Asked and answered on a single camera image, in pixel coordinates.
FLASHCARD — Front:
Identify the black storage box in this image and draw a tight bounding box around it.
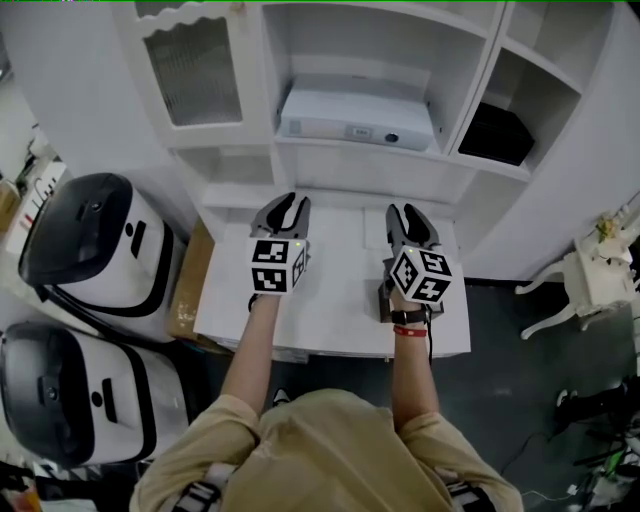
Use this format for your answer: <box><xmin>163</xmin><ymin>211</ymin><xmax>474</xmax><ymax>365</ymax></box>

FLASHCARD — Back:
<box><xmin>457</xmin><ymin>101</ymin><xmax>536</xmax><ymax>167</ymax></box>

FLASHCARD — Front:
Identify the small brown cardboard box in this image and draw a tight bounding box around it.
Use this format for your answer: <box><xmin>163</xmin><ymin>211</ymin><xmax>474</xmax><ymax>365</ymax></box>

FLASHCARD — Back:
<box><xmin>0</xmin><ymin>178</ymin><xmax>22</xmax><ymax>235</ymax></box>

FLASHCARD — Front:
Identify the person's left forearm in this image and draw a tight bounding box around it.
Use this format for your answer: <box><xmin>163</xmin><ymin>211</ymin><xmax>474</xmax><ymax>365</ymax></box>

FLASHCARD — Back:
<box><xmin>219</xmin><ymin>294</ymin><xmax>284</xmax><ymax>431</ymax></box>

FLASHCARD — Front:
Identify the beige t-shirt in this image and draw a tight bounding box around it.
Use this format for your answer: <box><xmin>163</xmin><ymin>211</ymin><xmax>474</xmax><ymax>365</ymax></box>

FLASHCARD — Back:
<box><xmin>129</xmin><ymin>388</ymin><xmax>524</xmax><ymax>512</ymax></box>

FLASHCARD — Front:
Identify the small dark brown box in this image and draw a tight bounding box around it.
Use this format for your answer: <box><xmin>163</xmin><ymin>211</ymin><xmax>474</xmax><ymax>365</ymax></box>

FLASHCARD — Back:
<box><xmin>375</xmin><ymin>277</ymin><xmax>445</xmax><ymax>325</ymax></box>

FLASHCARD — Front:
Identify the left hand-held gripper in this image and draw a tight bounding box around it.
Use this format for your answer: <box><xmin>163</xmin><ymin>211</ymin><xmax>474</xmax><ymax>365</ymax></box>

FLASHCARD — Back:
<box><xmin>246</xmin><ymin>191</ymin><xmax>313</xmax><ymax>298</ymax></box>

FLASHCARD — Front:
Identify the white work table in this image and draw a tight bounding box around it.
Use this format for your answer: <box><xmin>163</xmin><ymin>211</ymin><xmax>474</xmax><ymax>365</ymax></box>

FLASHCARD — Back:
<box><xmin>192</xmin><ymin>202</ymin><xmax>473</xmax><ymax>360</ymax></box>

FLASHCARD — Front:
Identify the white box device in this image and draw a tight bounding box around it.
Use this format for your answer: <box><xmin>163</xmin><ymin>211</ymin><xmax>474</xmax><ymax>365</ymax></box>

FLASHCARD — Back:
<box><xmin>275</xmin><ymin>73</ymin><xmax>435</xmax><ymax>154</ymax></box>

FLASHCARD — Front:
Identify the white black mobile robot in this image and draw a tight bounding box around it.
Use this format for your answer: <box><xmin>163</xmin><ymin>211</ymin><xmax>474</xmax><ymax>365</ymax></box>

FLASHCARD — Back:
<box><xmin>0</xmin><ymin>322</ymin><xmax>191</xmax><ymax>469</ymax></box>
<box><xmin>17</xmin><ymin>172</ymin><xmax>176</xmax><ymax>319</ymax></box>

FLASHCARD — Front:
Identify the black wrist watch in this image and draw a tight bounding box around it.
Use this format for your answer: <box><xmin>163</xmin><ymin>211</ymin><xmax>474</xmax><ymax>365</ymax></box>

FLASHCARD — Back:
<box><xmin>389</xmin><ymin>308</ymin><xmax>430</xmax><ymax>325</ymax></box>

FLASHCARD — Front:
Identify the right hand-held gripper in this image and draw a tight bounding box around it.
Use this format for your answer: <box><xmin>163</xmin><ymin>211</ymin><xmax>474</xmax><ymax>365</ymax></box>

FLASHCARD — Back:
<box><xmin>382</xmin><ymin>201</ymin><xmax>454</xmax><ymax>305</ymax></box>

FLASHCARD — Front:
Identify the white glass cabinet door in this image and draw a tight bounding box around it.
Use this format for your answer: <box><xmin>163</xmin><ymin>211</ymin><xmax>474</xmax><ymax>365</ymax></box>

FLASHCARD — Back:
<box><xmin>133</xmin><ymin>2</ymin><xmax>247</xmax><ymax>132</ymax></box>

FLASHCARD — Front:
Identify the white carved side table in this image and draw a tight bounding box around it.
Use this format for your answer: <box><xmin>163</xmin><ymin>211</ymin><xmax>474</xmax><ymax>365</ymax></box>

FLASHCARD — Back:
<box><xmin>514</xmin><ymin>247</ymin><xmax>637</xmax><ymax>341</ymax></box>

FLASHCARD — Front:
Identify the white printed box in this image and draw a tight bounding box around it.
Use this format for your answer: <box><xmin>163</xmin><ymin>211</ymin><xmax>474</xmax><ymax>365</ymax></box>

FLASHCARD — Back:
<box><xmin>3</xmin><ymin>160</ymin><xmax>68</xmax><ymax>259</ymax></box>

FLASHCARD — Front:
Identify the person's right forearm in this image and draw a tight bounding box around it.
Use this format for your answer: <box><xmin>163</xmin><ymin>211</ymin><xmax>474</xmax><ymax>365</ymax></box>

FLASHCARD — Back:
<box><xmin>391</xmin><ymin>299</ymin><xmax>442</xmax><ymax>431</ymax></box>

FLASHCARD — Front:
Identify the small flower bouquet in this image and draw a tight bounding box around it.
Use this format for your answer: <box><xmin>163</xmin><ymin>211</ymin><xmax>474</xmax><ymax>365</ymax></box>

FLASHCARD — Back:
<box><xmin>593</xmin><ymin>209</ymin><xmax>624</xmax><ymax>245</ymax></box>

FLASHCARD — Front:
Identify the black white harness strap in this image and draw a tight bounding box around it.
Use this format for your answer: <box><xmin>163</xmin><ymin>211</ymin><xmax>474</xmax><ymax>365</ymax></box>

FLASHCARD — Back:
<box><xmin>439</xmin><ymin>472</ymin><xmax>494</xmax><ymax>512</ymax></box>
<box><xmin>172</xmin><ymin>462</ymin><xmax>236</xmax><ymax>512</ymax></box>

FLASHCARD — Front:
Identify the white desk with hutch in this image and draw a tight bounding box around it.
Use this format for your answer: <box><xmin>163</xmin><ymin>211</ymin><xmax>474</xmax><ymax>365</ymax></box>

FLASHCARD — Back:
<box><xmin>110</xmin><ymin>0</ymin><xmax>621</xmax><ymax>281</ymax></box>

